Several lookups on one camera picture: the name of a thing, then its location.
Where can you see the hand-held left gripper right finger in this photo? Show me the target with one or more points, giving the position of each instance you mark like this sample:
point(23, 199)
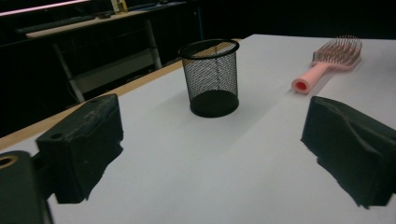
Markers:
point(351, 149)

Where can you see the pink hairbrush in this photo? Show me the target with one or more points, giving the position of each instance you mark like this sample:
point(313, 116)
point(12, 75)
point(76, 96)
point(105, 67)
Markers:
point(317, 74)

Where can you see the yellow box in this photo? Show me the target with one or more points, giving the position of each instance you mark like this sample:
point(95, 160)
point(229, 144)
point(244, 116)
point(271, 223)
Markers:
point(119, 6)

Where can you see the white metal stand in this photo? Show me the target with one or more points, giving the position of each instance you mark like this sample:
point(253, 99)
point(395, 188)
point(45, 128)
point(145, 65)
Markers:
point(93, 22)

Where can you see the pink light strip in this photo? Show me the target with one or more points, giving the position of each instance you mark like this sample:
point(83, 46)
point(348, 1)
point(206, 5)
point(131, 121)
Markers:
point(37, 7)

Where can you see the black mesh pen holder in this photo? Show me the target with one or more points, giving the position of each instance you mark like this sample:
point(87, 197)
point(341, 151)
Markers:
point(214, 104)

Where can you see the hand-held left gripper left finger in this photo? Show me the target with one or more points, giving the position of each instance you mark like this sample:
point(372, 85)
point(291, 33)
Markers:
point(81, 146)

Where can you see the black keyboard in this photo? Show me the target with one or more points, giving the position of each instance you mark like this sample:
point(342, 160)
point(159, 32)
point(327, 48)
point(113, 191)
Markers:
point(53, 24)

